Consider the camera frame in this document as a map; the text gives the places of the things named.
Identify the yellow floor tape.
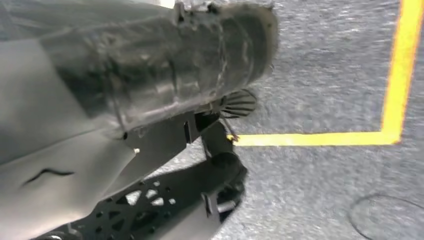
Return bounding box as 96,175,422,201
226,0,424,147

